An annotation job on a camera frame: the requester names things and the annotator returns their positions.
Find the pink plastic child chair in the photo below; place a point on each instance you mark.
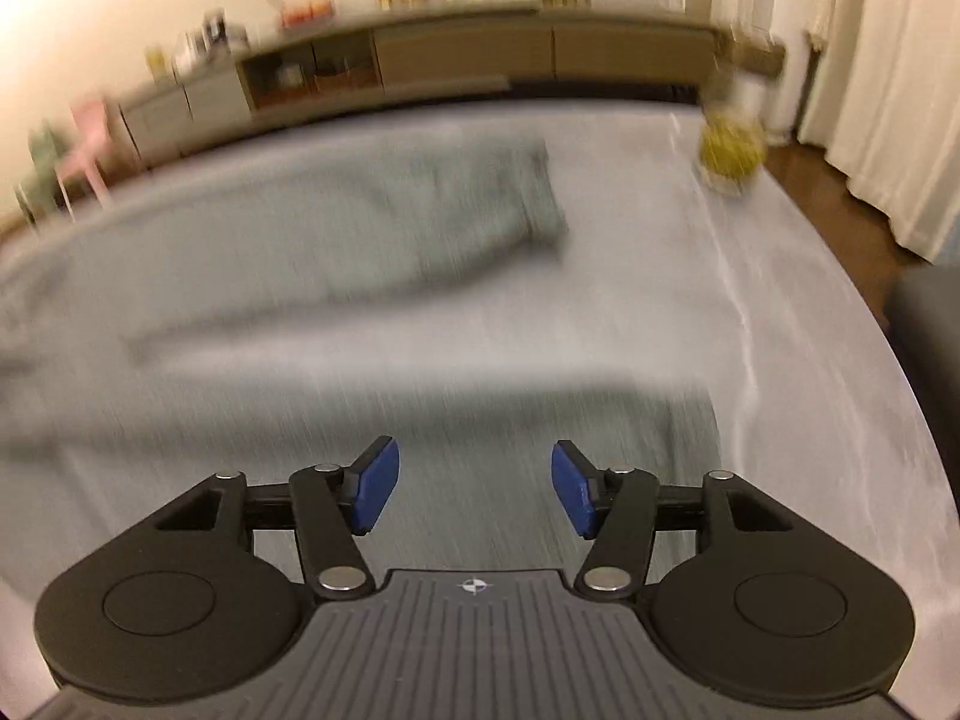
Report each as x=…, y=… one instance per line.
x=91, y=118

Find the black gadget on sideboard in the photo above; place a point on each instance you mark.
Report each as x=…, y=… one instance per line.
x=217, y=36

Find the long grey tv sideboard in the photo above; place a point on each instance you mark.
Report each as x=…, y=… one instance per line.
x=405, y=58

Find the grey sweatpants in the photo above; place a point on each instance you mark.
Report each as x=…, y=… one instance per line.
x=269, y=317

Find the glass jar of green tea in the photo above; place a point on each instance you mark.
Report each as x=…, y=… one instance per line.
x=732, y=144

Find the cream curtain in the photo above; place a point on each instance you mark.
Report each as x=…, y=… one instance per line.
x=874, y=83

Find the green plastic child chair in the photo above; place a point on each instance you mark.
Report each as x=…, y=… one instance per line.
x=39, y=193

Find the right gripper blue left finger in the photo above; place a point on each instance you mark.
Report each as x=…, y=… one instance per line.
x=332, y=507

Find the red fruit plate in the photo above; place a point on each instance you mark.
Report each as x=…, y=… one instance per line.
x=295, y=15

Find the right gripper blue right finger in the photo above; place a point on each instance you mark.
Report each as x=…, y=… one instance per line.
x=616, y=512

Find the yellow cup on sideboard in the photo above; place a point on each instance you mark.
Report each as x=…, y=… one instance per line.
x=157, y=63

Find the dark grey chair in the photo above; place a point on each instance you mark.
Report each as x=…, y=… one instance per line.
x=922, y=313

